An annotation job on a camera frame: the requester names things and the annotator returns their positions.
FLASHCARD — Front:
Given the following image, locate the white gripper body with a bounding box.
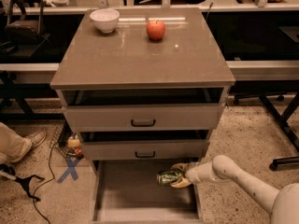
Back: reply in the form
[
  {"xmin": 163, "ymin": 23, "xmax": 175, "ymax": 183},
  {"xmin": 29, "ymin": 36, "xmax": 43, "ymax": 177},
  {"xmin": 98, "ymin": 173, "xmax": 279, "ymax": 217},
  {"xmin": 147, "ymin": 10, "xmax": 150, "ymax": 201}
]
[{"xmin": 185, "ymin": 162, "xmax": 202, "ymax": 184}]

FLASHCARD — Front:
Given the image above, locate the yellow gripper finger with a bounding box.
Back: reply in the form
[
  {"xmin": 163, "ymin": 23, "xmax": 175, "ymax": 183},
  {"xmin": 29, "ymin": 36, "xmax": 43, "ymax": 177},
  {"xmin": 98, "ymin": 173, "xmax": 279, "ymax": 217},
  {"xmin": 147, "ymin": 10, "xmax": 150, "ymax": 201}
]
[
  {"xmin": 171, "ymin": 162, "xmax": 199, "ymax": 172},
  {"xmin": 171, "ymin": 177, "xmax": 191, "ymax": 189}
]

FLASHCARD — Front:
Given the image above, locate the crushed green soda can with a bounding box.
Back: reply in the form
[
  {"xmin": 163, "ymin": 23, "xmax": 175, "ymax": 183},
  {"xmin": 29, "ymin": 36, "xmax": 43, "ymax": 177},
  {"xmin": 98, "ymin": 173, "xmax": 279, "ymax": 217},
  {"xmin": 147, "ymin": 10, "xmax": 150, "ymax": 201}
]
[{"xmin": 157, "ymin": 170, "xmax": 183, "ymax": 186}]

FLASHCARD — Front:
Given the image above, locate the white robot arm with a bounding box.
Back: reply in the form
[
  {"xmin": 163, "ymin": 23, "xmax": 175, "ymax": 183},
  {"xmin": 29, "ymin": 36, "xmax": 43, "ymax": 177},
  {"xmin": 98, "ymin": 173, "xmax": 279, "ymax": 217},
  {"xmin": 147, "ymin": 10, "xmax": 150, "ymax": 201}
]
[{"xmin": 171, "ymin": 155, "xmax": 299, "ymax": 224}]

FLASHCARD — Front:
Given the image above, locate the grey bottom drawer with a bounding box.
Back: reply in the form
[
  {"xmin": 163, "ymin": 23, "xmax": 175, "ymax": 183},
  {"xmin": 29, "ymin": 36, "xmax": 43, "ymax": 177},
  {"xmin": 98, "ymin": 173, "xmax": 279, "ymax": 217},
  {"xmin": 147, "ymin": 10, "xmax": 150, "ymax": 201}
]
[{"xmin": 90, "ymin": 160, "xmax": 203, "ymax": 224}]

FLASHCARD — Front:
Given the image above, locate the grey drawer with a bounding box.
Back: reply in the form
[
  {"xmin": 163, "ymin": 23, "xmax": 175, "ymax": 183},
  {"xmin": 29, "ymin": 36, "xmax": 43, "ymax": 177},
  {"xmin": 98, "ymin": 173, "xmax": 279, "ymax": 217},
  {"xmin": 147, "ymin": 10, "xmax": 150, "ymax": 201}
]
[
  {"xmin": 81, "ymin": 130, "xmax": 209, "ymax": 160},
  {"xmin": 90, "ymin": 160, "xmax": 203, "ymax": 224},
  {"xmin": 61, "ymin": 87, "xmax": 227, "ymax": 133}
]

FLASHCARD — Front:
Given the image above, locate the grey drawer cabinet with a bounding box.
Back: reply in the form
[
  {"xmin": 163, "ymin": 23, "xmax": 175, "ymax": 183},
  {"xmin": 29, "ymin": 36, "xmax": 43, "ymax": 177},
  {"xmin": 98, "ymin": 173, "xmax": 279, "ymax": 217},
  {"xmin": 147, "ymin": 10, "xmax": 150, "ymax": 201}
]
[{"xmin": 50, "ymin": 7, "xmax": 236, "ymax": 224}]

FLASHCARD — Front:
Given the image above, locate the grey middle drawer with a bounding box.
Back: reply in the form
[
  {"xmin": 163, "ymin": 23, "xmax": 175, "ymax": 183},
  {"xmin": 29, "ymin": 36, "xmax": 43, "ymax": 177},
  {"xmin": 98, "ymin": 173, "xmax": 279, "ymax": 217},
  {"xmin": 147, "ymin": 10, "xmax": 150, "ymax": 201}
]
[{"xmin": 81, "ymin": 130, "xmax": 209, "ymax": 160}]

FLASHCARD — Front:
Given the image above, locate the grey top drawer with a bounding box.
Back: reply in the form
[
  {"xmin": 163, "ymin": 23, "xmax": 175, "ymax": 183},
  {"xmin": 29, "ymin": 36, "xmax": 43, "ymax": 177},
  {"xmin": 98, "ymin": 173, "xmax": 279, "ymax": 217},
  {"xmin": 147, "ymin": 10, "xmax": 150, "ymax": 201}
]
[{"xmin": 61, "ymin": 87, "xmax": 227, "ymax": 133}]

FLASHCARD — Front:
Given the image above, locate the blue tape cross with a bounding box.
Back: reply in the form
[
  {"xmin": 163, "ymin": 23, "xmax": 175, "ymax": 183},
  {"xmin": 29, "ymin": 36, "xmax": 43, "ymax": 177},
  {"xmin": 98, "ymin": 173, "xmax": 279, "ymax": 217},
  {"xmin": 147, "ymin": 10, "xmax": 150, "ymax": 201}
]
[{"xmin": 57, "ymin": 157, "xmax": 80, "ymax": 183}]

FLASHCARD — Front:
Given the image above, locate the small yellow bottle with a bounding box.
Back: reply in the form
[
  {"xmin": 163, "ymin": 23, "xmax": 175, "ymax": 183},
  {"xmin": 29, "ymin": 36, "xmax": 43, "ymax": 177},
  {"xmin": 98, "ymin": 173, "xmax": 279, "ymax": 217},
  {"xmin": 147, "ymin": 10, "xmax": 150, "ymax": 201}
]
[{"xmin": 67, "ymin": 134, "xmax": 80, "ymax": 148}]

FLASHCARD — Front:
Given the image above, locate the red apple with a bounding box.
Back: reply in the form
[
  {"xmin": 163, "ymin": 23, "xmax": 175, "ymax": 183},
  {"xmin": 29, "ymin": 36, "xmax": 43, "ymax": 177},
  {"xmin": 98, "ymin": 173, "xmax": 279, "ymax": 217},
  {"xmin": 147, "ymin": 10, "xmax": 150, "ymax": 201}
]
[{"xmin": 146, "ymin": 21, "xmax": 165, "ymax": 41}]

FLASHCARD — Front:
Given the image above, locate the white ceramic bowl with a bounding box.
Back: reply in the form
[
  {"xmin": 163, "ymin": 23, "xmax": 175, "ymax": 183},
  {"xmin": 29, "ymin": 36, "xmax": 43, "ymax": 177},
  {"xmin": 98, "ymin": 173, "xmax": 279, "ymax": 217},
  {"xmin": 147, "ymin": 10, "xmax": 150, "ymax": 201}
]
[{"xmin": 90, "ymin": 8, "xmax": 120, "ymax": 34}]

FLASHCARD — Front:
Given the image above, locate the person's leg and shoe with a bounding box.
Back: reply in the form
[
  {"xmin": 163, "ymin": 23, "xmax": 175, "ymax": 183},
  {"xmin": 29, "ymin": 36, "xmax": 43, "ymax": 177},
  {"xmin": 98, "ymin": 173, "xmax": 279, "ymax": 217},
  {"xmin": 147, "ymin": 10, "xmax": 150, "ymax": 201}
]
[{"xmin": 0, "ymin": 123, "xmax": 47, "ymax": 163}]

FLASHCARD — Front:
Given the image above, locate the black chair base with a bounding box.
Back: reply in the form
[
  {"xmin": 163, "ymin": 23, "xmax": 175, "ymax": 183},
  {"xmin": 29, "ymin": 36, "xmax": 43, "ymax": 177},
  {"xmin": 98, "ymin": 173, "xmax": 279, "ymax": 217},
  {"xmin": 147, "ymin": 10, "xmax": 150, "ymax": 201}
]
[{"xmin": 0, "ymin": 164, "xmax": 44, "ymax": 202}]

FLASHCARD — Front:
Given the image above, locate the black bag on shelf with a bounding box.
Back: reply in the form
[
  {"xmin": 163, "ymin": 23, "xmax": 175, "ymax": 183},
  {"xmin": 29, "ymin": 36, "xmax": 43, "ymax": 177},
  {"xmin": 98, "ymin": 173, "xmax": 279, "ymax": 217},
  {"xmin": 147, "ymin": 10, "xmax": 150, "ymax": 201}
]
[{"xmin": 5, "ymin": 0, "xmax": 46, "ymax": 45}]

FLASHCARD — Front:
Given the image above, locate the black table leg frame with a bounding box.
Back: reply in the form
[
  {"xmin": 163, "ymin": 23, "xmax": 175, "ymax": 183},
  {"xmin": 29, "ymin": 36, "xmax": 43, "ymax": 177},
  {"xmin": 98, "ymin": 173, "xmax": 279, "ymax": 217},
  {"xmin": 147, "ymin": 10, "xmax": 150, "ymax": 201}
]
[{"xmin": 259, "ymin": 93, "xmax": 299, "ymax": 171}]

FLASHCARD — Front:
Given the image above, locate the black floor cable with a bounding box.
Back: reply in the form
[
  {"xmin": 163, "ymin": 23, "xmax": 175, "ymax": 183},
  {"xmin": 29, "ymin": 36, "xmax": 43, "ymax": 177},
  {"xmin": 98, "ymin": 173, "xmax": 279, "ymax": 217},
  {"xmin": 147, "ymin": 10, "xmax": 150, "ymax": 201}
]
[{"xmin": 31, "ymin": 140, "xmax": 58, "ymax": 224}]

